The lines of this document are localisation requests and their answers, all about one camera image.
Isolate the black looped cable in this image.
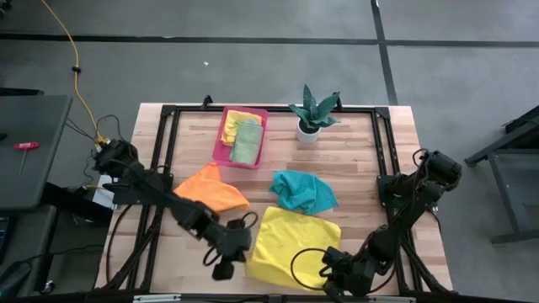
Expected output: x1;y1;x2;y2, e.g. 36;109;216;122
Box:
201;211;259;267
290;247;334;292

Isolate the teal microfiber towel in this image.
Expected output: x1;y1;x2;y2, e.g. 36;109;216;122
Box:
269;169;339;215

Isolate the orange microfiber towel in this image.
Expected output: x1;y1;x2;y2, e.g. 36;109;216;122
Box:
173;162;252;214

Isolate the light green microfiber towel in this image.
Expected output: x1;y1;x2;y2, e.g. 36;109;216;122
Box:
229;121;264;166

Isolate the yellow microfiber towel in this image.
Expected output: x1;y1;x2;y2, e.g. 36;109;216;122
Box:
221;109;263;147
245;205;342;291

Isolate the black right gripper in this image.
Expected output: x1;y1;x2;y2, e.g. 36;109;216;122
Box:
322;247;376;303

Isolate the white power box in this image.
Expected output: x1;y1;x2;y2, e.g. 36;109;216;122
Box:
90;174;117;210

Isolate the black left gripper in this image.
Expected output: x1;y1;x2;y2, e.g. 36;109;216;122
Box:
204;226;253;282

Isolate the green snake plant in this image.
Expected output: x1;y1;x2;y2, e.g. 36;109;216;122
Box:
288;83;341;130

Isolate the yellow extension cable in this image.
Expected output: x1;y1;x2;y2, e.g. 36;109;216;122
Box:
40;0;110;146

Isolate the dark grey desk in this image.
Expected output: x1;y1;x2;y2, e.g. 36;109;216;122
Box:
0;94;73;211

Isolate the red-handled hex key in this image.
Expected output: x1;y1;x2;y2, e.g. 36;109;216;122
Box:
13;141;41;174

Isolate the black side table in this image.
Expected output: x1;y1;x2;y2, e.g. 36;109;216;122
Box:
464;104;539;245

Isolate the thin black floor cable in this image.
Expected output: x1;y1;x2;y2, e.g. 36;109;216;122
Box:
62;113;123;190

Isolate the pink plastic bin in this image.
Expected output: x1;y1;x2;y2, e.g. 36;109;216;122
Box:
211;105;270;170

